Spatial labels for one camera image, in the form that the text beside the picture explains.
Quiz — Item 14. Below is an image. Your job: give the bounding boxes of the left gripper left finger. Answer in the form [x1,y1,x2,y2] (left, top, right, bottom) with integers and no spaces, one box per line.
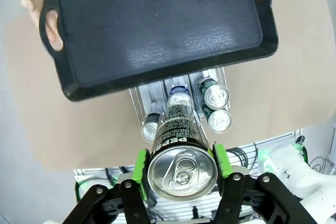
[62,149,152,224]

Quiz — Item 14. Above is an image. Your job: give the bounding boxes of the black Pepsi can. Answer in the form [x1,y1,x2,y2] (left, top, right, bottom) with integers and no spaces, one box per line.
[146,104,219,204]
[141,112,162,143]

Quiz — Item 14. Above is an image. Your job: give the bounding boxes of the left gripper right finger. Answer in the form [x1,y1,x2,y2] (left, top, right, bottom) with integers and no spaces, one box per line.
[212,143,308,224]

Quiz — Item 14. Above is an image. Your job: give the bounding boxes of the black plastic serving tray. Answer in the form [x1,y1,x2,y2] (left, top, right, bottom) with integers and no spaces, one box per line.
[38,0,279,102]

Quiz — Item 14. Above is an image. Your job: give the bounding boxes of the white can dispenser rack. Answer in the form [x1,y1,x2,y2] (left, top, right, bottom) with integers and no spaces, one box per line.
[128,66,233,141]

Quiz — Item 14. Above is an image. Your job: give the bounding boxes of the person's right hand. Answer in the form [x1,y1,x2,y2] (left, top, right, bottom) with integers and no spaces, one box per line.
[20,0,64,51]

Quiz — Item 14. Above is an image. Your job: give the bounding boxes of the blue Pocari Sweat can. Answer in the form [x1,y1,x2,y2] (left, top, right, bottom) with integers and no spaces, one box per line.
[166,84,194,111]

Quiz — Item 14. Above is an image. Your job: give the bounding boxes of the white slotted mounting board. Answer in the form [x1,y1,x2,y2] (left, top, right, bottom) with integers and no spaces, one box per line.
[73,129,304,224]

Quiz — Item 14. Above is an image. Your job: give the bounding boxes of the black coiled cable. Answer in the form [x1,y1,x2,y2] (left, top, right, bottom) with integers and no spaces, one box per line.
[227,142,259,168]

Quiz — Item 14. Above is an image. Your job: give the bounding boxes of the green Chilsung cider can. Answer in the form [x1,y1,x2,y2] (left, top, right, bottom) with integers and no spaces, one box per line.
[202,108,233,134]
[198,78,230,111]

